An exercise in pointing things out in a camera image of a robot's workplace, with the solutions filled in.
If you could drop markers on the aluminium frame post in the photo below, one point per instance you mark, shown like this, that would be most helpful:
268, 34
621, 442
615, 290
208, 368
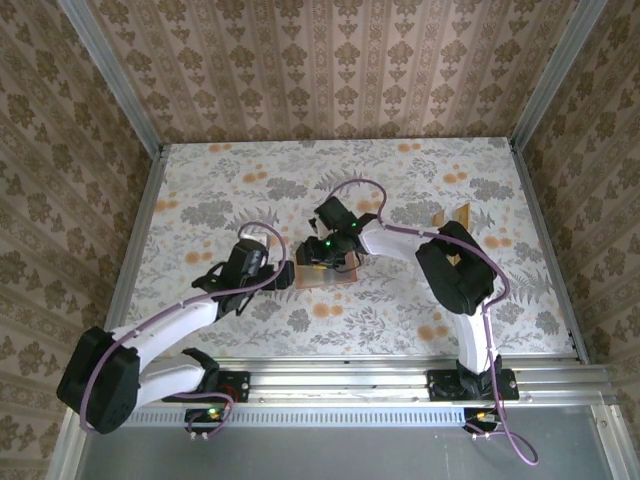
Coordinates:
115, 85
555, 75

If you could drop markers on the grey metal panel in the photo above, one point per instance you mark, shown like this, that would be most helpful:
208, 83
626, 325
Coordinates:
325, 455

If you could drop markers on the wooden card stand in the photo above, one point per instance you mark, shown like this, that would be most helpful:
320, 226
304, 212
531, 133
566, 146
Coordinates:
462, 215

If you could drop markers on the aluminium table side rail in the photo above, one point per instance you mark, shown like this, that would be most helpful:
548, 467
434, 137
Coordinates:
145, 220
545, 220

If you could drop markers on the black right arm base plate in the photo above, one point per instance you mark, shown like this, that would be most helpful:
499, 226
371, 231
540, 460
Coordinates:
440, 387

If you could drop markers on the left control board green light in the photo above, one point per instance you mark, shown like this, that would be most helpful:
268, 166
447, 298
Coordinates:
210, 415

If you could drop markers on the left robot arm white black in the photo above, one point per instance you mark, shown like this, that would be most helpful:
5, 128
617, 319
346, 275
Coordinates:
170, 320

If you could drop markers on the aluminium mounting rail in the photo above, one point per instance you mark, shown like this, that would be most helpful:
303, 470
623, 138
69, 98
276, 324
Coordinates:
340, 380

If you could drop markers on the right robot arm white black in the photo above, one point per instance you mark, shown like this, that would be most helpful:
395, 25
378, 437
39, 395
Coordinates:
395, 240

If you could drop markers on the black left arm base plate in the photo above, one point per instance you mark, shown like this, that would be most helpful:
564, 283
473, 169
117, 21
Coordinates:
240, 385

